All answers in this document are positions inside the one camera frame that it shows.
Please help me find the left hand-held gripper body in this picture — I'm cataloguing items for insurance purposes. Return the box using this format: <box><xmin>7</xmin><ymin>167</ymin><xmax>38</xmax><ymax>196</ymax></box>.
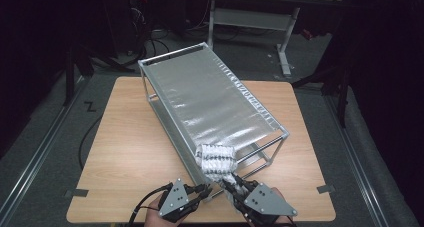
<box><xmin>158</xmin><ymin>177</ymin><xmax>202</xmax><ymax>224</ymax></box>

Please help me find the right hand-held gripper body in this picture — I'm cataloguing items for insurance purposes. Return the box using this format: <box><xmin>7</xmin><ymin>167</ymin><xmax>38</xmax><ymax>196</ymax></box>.
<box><xmin>233</xmin><ymin>183</ymin><xmax>298</xmax><ymax>227</ymax></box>

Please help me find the white grey-striped cloth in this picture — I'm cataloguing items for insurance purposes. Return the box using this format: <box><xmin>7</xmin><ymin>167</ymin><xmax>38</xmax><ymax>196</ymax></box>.
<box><xmin>194</xmin><ymin>143</ymin><xmax>249</xmax><ymax>201</ymax></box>

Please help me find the silver two-tier shelf rack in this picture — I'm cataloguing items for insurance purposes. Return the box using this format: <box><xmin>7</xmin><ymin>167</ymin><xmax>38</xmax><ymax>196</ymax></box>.
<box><xmin>137</xmin><ymin>41</ymin><xmax>291</xmax><ymax>201</ymax></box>

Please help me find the person's right hand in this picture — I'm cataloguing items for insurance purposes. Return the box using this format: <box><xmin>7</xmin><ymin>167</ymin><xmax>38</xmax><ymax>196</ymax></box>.
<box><xmin>269</xmin><ymin>186</ymin><xmax>296</xmax><ymax>227</ymax></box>

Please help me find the person's left hand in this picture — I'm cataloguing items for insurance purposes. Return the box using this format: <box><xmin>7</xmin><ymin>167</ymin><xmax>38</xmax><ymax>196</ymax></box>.
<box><xmin>143</xmin><ymin>196</ymin><xmax>188</xmax><ymax>227</ymax></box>

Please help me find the grey tape piece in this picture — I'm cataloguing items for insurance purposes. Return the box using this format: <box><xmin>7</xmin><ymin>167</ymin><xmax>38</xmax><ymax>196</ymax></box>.
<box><xmin>316</xmin><ymin>184</ymin><xmax>336</xmax><ymax>194</ymax></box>
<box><xmin>64</xmin><ymin>188</ymin><xmax>89</xmax><ymax>198</ymax></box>

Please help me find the black metal stand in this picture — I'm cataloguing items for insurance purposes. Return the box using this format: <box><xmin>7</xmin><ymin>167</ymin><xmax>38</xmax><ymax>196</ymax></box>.
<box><xmin>63</xmin><ymin>43</ymin><xmax>134</xmax><ymax>107</ymax></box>
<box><xmin>291</xmin><ymin>53</ymin><xmax>354</xmax><ymax>128</ymax></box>

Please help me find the white-legged desk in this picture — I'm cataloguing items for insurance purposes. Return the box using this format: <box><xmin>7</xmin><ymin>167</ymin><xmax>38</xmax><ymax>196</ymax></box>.
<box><xmin>199</xmin><ymin>0</ymin><xmax>344</xmax><ymax>77</ymax></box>

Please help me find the black computer tower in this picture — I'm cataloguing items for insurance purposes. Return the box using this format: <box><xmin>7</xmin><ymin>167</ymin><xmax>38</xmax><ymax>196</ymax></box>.
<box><xmin>128</xmin><ymin>0</ymin><xmax>151</xmax><ymax>55</ymax></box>

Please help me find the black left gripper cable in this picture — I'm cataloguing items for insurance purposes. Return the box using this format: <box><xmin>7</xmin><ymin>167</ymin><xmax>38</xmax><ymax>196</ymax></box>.
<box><xmin>128</xmin><ymin>182</ymin><xmax>174</xmax><ymax>227</ymax></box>

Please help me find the aluminium floor rail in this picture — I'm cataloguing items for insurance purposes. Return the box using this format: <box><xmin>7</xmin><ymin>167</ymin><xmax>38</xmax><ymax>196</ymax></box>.
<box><xmin>324</xmin><ymin>95</ymin><xmax>389</xmax><ymax>227</ymax></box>
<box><xmin>0</xmin><ymin>76</ymin><xmax>89</xmax><ymax>221</ymax></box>

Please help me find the black floor cable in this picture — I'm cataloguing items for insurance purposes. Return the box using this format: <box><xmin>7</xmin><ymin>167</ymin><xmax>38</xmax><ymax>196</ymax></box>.
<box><xmin>78</xmin><ymin>116</ymin><xmax>103</xmax><ymax>171</ymax></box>

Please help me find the bundle of black cables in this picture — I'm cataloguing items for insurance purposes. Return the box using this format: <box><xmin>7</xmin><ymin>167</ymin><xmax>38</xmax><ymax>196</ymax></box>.
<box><xmin>143</xmin><ymin>28</ymin><xmax>173</xmax><ymax>74</ymax></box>

